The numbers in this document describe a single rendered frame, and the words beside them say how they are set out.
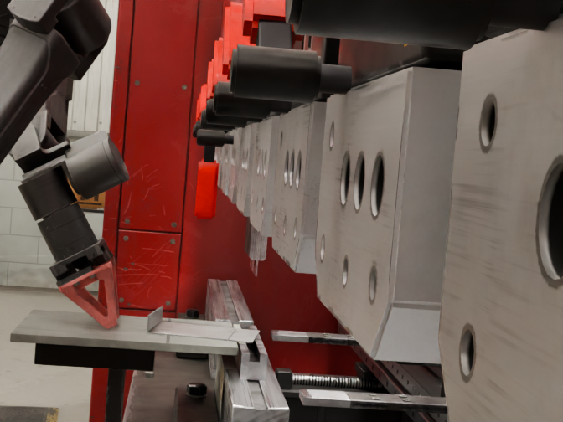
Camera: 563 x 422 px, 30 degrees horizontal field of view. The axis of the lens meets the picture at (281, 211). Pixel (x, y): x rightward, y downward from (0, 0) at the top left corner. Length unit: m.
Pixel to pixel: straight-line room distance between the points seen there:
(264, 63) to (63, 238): 0.95
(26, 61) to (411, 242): 0.79
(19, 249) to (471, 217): 8.40
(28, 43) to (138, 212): 1.16
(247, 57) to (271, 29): 0.03
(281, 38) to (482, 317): 0.20
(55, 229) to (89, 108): 7.21
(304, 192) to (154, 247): 1.71
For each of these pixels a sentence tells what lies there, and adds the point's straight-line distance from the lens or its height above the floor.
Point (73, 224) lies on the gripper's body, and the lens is 1.29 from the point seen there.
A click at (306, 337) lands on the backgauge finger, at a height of 1.00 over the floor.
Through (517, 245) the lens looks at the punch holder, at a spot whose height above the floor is 1.22.
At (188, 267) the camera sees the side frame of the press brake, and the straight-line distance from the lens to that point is 2.17.
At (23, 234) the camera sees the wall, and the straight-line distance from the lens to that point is 8.57.
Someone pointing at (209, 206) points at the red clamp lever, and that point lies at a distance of 1.15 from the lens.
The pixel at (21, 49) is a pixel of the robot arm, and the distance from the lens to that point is 1.04.
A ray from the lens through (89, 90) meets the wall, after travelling 8.50.
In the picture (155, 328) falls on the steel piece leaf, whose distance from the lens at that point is 1.32.
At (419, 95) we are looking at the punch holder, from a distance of 0.27.
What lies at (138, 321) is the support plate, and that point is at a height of 1.00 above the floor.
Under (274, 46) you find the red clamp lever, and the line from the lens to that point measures 0.37.
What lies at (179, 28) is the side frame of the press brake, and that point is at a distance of 2.17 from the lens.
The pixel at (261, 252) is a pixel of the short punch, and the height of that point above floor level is 1.11.
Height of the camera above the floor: 1.23
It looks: 3 degrees down
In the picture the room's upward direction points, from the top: 5 degrees clockwise
